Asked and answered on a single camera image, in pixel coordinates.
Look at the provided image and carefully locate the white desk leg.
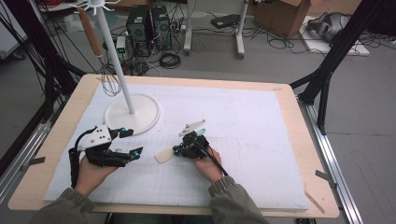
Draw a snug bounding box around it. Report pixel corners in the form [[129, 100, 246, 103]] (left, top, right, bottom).
[[235, 0, 250, 59], [183, 0, 194, 52]]

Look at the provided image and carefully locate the grey helmet-shaped device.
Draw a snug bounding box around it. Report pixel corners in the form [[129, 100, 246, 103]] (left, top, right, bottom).
[[306, 11, 351, 43]]

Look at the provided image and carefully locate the grey metal bracket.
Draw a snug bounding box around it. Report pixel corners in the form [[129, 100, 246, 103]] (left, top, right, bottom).
[[315, 169, 338, 189], [20, 157, 47, 173]]

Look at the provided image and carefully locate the person's right hand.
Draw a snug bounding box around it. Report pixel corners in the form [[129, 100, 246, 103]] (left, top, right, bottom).
[[193, 147, 231, 185]]

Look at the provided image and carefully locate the right hand-held gripper black cable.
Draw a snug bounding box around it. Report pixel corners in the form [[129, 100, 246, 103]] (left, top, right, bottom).
[[191, 138, 230, 177]]

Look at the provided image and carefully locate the small white and green device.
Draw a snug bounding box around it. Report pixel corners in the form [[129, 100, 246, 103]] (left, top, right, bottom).
[[115, 35, 127, 54]]

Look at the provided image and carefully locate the aluminium rail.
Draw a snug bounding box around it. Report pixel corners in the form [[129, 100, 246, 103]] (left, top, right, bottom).
[[0, 120, 52, 203], [297, 96, 364, 224]]

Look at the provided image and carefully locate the wooden-handled metal whisk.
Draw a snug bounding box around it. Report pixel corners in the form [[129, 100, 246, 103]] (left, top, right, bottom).
[[76, 6, 122, 98]]

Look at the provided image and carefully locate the white foam grid mat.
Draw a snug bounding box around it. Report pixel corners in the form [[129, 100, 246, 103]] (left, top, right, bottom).
[[43, 81, 310, 211]]

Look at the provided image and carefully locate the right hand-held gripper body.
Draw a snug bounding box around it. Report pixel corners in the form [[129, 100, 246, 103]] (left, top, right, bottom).
[[177, 119, 211, 160]]

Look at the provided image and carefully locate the coiled black cable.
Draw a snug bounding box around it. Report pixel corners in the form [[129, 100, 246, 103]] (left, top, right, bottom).
[[159, 52, 182, 70]]

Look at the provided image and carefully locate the left hand-held gripper black cable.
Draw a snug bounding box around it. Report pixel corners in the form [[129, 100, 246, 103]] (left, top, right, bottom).
[[68, 125, 98, 189]]

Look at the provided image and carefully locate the white flat board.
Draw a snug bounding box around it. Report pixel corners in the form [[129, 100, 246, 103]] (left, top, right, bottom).
[[299, 15, 371, 57]]

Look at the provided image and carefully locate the white hook rack stand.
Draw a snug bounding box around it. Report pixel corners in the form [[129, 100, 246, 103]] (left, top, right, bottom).
[[68, 0, 162, 137]]

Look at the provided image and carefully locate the black computer tower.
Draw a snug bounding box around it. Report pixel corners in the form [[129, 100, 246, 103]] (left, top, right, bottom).
[[125, 4, 153, 58], [151, 5, 173, 50]]

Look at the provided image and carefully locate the black metal frame stand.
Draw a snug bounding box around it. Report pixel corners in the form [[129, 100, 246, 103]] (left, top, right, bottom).
[[289, 0, 396, 136], [0, 0, 87, 125]]

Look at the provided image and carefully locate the person's left hand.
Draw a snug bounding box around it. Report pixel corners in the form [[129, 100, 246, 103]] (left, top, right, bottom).
[[74, 155, 120, 197]]

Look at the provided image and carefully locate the large open cardboard box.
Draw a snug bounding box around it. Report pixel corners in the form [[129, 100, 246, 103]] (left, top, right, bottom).
[[252, 0, 312, 39]]

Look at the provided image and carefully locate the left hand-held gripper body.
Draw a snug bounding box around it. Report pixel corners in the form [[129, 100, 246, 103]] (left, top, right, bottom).
[[76, 124, 132, 168]]

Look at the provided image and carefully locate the black flat box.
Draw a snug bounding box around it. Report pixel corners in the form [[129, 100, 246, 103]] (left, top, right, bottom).
[[210, 13, 241, 30]]

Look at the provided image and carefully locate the hand-held gripper black cable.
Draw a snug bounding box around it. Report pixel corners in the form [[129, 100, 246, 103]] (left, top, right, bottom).
[[191, 138, 230, 177], [68, 125, 98, 189]]

